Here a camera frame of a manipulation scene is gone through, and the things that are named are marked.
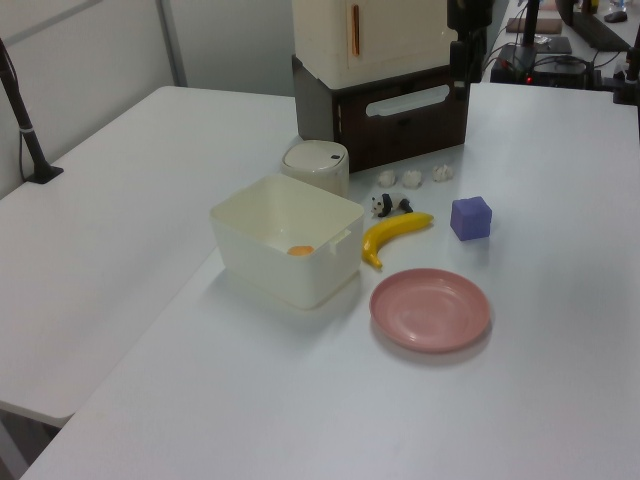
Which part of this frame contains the pink plate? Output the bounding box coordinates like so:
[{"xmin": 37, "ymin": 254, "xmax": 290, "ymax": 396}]
[{"xmin": 368, "ymin": 267, "xmax": 492, "ymax": 355}]

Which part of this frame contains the black camera stand pole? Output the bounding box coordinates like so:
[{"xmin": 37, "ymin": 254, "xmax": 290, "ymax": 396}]
[{"xmin": 0, "ymin": 37, "xmax": 65, "ymax": 184}]

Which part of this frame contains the cream plastic storage box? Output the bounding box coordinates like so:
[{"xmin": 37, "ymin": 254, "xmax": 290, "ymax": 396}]
[{"xmin": 208, "ymin": 173, "xmax": 365, "ymax": 312}]

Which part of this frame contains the dark brown drawer box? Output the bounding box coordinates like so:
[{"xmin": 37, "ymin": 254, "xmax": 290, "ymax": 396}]
[{"xmin": 291, "ymin": 53, "xmax": 472, "ymax": 174}]

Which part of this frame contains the small cream lidded bin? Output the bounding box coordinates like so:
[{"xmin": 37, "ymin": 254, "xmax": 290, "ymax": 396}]
[{"xmin": 279, "ymin": 140, "xmax": 350, "ymax": 197}]

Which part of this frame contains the black electronics box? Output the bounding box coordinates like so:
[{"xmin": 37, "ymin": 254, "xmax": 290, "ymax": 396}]
[{"xmin": 492, "ymin": 43, "xmax": 601, "ymax": 90}]

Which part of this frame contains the yellow toy banana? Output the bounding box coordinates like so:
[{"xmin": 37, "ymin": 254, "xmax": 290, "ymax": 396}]
[{"xmin": 360, "ymin": 211, "xmax": 435, "ymax": 270}]

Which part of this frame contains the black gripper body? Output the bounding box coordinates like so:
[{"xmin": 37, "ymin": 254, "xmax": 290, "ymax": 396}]
[{"xmin": 446, "ymin": 0, "xmax": 495, "ymax": 46}]

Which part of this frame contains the purple cube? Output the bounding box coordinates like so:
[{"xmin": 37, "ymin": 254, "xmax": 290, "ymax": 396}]
[{"xmin": 449, "ymin": 195, "xmax": 494, "ymax": 243}]

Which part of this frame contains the black background pole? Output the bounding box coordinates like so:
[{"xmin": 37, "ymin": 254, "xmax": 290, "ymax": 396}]
[{"xmin": 519, "ymin": 0, "xmax": 542, "ymax": 47}]

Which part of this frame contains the cream toy fridge cabinet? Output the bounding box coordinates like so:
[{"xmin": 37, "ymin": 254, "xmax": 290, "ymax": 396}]
[{"xmin": 291, "ymin": 0, "xmax": 461, "ymax": 86}]

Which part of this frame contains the black clamp stand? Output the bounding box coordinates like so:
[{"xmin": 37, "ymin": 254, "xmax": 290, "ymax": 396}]
[{"xmin": 612, "ymin": 47, "xmax": 640, "ymax": 105}]

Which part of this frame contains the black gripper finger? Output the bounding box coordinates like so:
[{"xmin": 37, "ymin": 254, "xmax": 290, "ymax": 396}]
[
  {"xmin": 448, "ymin": 40, "xmax": 471, "ymax": 102},
  {"xmin": 469, "ymin": 43, "xmax": 489, "ymax": 85}
]

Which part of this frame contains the black keyboard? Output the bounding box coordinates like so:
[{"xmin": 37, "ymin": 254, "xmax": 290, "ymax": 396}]
[{"xmin": 558, "ymin": 8, "xmax": 632, "ymax": 51}]

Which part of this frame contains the black white panda figurine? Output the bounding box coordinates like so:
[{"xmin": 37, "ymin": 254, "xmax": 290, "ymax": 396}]
[{"xmin": 370, "ymin": 192, "xmax": 415, "ymax": 219}]

